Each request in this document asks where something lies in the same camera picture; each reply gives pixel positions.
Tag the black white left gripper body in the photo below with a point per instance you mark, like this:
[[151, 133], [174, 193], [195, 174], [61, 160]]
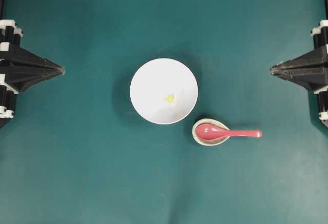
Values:
[[12, 34]]

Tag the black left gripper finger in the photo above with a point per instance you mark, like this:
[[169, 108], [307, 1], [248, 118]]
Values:
[[22, 78], [22, 57]]

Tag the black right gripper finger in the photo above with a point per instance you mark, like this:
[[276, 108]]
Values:
[[311, 79], [313, 59]]

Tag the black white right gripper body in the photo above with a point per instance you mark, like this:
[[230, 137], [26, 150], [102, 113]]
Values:
[[319, 35]]

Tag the pink plastic spoon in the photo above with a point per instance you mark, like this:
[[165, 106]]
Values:
[[211, 132]]

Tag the yellow hexagonal prism block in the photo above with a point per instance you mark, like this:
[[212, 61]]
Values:
[[170, 98]]

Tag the speckled ceramic spoon rest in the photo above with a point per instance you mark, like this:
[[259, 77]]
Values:
[[209, 143]]

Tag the dark green table mat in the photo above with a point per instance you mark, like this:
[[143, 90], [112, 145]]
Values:
[[77, 151]]

